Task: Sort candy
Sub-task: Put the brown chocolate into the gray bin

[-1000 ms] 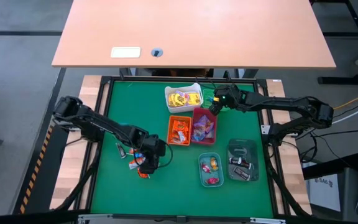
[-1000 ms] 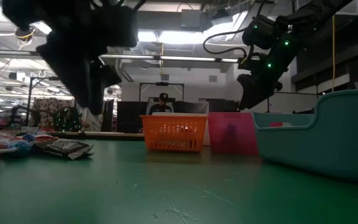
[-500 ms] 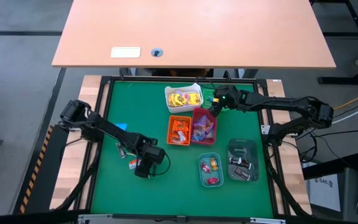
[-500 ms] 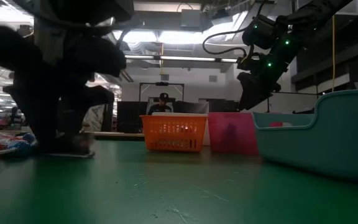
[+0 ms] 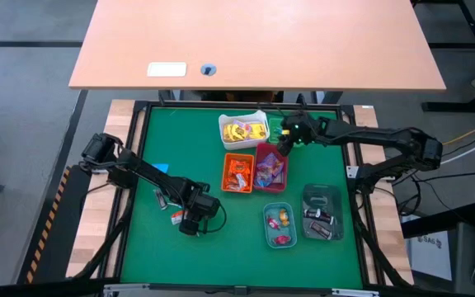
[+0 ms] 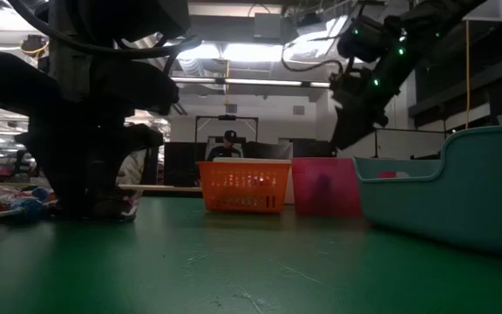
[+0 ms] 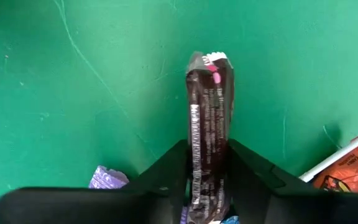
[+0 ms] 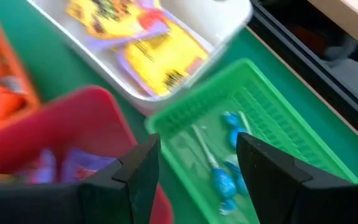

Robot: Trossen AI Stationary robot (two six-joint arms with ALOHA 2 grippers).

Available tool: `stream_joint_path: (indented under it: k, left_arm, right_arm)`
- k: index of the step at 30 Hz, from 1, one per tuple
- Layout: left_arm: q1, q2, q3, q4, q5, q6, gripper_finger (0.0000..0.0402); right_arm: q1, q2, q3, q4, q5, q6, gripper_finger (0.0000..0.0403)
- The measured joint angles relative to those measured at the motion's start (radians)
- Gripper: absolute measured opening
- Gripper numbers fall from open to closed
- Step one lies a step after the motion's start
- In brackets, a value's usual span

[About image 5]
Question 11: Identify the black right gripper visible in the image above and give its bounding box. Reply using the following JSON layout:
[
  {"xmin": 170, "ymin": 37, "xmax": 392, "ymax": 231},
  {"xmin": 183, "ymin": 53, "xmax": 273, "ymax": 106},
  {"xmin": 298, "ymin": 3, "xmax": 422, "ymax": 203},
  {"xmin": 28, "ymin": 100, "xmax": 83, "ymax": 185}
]
[{"xmin": 277, "ymin": 110, "xmax": 320, "ymax": 158}]

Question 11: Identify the light wooden desk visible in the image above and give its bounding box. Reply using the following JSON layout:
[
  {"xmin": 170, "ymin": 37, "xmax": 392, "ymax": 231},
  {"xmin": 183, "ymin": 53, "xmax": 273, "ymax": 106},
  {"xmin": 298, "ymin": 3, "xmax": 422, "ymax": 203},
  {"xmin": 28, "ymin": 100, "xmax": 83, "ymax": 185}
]
[{"xmin": 68, "ymin": 0, "xmax": 447, "ymax": 92}]

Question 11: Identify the black desk leg frame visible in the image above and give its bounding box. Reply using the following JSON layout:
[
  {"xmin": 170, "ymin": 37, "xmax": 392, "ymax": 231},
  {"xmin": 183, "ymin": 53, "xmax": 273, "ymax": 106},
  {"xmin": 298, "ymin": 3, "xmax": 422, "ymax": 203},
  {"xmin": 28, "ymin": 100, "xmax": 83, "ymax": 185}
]
[{"xmin": 410, "ymin": 0, "xmax": 475, "ymax": 113}]

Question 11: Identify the white floor cable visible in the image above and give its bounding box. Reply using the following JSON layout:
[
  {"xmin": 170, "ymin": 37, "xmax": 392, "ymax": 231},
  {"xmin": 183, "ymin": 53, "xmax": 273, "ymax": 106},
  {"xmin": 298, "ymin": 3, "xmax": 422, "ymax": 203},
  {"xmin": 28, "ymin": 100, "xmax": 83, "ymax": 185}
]
[{"xmin": 412, "ymin": 138, "xmax": 475, "ymax": 173}]

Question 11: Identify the white rectangular desk plate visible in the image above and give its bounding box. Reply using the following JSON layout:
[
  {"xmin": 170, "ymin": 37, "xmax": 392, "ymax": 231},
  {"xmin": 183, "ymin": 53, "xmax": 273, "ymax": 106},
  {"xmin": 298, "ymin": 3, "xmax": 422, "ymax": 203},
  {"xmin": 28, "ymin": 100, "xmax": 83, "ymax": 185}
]
[{"xmin": 146, "ymin": 61, "xmax": 188, "ymax": 78}]

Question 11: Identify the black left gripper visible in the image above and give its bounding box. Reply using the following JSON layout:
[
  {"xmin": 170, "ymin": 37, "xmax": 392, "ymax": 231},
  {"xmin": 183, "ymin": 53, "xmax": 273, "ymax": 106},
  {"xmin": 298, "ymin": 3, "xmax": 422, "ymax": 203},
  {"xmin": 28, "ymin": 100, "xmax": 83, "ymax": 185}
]
[{"xmin": 178, "ymin": 181, "xmax": 222, "ymax": 237}]

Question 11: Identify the green plastic basket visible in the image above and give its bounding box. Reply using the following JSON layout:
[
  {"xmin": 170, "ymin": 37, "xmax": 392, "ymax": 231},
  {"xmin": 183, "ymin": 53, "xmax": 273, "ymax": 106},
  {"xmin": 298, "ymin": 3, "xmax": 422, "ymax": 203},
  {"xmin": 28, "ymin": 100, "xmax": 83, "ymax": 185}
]
[{"xmin": 267, "ymin": 117, "xmax": 307, "ymax": 149}]

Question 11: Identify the black hazard-striped floor ramp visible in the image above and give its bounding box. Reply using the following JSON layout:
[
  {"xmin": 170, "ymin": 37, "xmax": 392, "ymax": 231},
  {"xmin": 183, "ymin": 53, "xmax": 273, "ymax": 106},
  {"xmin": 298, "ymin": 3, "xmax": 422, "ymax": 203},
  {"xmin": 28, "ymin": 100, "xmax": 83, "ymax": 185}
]
[{"xmin": 16, "ymin": 89, "xmax": 89, "ymax": 285}]

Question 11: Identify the yellow floor cable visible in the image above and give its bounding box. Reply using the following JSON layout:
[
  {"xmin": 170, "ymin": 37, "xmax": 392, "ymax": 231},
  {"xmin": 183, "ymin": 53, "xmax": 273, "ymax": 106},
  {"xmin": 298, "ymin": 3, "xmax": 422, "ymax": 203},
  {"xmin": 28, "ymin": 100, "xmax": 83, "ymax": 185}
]
[{"xmin": 443, "ymin": 127, "xmax": 475, "ymax": 146}]

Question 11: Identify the black cable bundle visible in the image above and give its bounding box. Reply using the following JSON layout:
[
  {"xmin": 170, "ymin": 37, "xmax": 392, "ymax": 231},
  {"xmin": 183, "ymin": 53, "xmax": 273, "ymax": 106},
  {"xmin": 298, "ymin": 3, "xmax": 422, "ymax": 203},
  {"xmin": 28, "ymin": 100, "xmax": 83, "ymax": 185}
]
[
  {"xmin": 350, "ymin": 191, "xmax": 414, "ymax": 290},
  {"xmin": 72, "ymin": 189, "xmax": 138, "ymax": 281}
]

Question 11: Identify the orange plastic basket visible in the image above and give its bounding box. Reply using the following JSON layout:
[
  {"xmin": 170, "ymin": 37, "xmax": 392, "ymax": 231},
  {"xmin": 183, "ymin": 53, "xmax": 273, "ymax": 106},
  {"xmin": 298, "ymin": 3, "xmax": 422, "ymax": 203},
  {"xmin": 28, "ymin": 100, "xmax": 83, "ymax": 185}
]
[{"xmin": 220, "ymin": 153, "xmax": 256, "ymax": 195}]

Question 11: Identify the white plastic bin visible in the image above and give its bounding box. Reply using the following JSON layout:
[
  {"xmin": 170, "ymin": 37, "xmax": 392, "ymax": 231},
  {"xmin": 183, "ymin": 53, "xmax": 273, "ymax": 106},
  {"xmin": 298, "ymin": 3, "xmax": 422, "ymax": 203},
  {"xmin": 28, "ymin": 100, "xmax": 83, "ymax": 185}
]
[{"xmin": 218, "ymin": 109, "xmax": 271, "ymax": 152}]

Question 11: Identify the silver metal bracket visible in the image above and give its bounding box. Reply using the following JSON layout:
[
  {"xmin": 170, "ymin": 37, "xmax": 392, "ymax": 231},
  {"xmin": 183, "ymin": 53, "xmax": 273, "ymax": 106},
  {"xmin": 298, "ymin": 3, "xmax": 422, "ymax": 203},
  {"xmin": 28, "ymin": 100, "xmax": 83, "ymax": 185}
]
[
  {"xmin": 102, "ymin": 282, "xmax": 153, "ymax": 297},
  {"xmin": 330, "ymin": 287, "xmax": 381, "ymax": 297}
]

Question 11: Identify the teal plastic bin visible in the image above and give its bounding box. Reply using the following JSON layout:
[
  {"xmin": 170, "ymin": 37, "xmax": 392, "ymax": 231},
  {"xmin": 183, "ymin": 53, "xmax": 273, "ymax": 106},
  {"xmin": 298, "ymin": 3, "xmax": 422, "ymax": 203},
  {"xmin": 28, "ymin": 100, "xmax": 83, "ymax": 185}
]
[{"xmin": 261, "ymin": 201, "xmax": 298, "ymax": 250}]

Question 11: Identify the dark transparent plastic bin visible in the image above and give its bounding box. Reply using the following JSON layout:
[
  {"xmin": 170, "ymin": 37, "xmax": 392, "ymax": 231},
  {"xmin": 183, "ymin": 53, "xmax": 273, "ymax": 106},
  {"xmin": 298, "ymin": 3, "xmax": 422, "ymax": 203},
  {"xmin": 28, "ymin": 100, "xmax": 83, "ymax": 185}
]
[{"xmin": 301, "ymin": 183, "xmax": 345, "ymax": 242}]

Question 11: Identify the black aluminium table frame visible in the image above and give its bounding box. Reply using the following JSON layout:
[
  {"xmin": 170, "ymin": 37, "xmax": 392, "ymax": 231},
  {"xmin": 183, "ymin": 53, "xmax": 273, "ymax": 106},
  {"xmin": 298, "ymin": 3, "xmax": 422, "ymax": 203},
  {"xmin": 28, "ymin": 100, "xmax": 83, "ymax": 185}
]
[{"xmin": 96, "ymin": 98, "xmax": 389, "ymax": 297}]

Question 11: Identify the red plastic bin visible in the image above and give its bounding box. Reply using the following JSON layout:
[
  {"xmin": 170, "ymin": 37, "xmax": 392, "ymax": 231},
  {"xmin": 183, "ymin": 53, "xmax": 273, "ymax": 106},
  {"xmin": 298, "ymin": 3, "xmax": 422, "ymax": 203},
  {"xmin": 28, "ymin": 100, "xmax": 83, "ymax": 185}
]
[{"xmin": 252, "ymin": 142, "xmax": 289, "ymax": 194}]

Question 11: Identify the white cardboard box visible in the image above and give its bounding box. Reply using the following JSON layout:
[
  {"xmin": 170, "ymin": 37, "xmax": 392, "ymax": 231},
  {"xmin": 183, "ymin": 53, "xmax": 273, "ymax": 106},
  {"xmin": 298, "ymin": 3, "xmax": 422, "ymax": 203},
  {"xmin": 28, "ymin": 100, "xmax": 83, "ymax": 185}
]
[{"xmin": 407, "ymin": 229, "xmax": 454, "ymax": 282}]

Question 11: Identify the purple Haribo packet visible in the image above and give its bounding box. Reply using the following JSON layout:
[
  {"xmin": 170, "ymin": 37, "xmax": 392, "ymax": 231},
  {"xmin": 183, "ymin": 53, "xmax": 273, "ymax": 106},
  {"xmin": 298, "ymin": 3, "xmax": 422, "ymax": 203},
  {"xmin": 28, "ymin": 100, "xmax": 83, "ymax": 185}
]
[
  {"xmin": 261, "ymin": 152, "xmax": 285, "ymax": 172},
  {"xmin": 270, "ymin": 167, "xmax": 286, "ymax": 186}
]

